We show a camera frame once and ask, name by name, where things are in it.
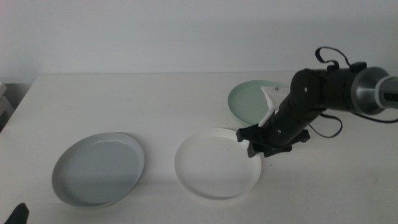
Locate pale green shallow bowl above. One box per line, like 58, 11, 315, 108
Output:
227, 80, 292, 126

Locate white shallow bowl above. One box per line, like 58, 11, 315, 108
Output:
174, 127, 262, 201

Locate pale grey shallow bowl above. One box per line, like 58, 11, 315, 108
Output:
51, 132, 146, 208

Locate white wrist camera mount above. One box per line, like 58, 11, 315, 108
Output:
257, 85, 290, 128

